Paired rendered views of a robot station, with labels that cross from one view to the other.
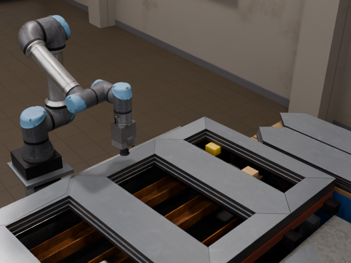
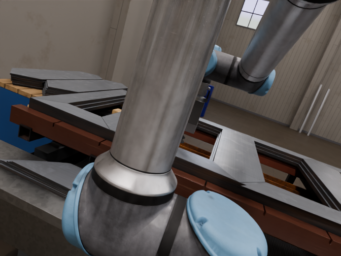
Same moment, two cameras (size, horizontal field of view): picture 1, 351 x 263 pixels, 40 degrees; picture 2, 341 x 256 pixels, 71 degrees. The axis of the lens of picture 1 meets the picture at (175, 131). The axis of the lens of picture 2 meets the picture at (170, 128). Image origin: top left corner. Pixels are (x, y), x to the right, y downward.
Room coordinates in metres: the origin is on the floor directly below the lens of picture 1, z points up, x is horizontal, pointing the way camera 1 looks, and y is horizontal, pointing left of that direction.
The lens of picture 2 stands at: (2.20, 0.83, 1.14)
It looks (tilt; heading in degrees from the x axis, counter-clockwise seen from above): 16 degrees down; 236
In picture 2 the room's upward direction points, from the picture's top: 18 degrees clockwise
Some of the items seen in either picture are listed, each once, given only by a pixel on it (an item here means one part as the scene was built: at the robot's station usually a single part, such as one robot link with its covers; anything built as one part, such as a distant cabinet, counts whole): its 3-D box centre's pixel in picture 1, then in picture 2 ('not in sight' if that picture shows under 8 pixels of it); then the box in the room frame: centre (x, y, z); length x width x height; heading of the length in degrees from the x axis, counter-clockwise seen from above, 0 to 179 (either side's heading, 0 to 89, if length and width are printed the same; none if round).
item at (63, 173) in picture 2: not in sight; (51, 171); (2.09, 0.10, 0.70); 0.39 x 0.12 x 0.04; 135
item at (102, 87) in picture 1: (102, 92); (208, 63); (1.80, 0.30, 1.16); 0.11 x 0.11 x 0.08; 49
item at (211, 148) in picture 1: (213, 148); not in sight; (1.96, -0.18, 0.79); 0.06 x 0.05 x 0.04; 45
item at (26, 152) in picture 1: (36, 145); not in sight; (1.95, 0.66, 0.80); 0.15 x 0.15 x 0.10
